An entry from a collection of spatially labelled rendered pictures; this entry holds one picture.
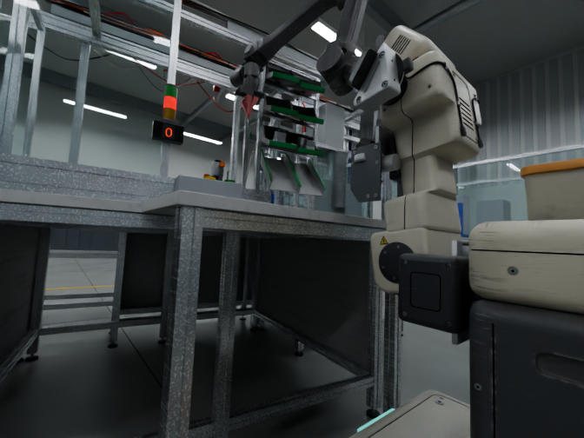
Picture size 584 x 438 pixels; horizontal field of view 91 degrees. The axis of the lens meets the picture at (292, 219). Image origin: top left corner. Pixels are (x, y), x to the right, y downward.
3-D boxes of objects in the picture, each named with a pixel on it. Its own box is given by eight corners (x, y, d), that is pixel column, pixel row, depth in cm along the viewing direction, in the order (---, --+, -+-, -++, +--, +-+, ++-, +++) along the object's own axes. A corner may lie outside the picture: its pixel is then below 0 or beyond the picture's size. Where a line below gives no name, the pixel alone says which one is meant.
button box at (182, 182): (241, 201, 99) (242, 182, 100) (177, 193, 88) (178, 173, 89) (234, 202, 105) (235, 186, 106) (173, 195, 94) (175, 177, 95)
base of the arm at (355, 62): (369, 47, 64) (398, 69, 72) (347, 41, 69) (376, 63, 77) (350, 85, 68) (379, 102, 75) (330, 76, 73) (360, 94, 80)
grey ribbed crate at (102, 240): (120, 251, 258) (122, 225, 260) (29, 248, 226) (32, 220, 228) (120, 248, 294) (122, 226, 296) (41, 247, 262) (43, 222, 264)
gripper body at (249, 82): (234, 96, 109) (235, 77, 109) (258, 104, 114) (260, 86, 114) (240, 89, 103) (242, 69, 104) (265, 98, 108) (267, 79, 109)
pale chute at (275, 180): (296, 192, 128) (299, 184, 125) (268, 189, 123) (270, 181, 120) (283, 160, 148) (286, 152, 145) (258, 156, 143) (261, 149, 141)
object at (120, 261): (352, 317, 304) (354, 236, 311) (106, 348, 191) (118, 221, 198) (329, 309, 336) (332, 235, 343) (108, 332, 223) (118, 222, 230)
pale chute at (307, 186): (322, 196, 136) (326, 189, 133) (297, 194, 131) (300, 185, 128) (307, 165, 156) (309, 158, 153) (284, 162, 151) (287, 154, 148)
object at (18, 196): (387, 232, 135) (387, 226, 136) (-117, 191, 58) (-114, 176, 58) (260, 233, 256) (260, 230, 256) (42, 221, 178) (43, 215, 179)
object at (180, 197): (408, 230, 114) (408, 223, 114) (177, 203, 57) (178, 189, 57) (295, 231, 168) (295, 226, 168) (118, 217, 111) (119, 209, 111)
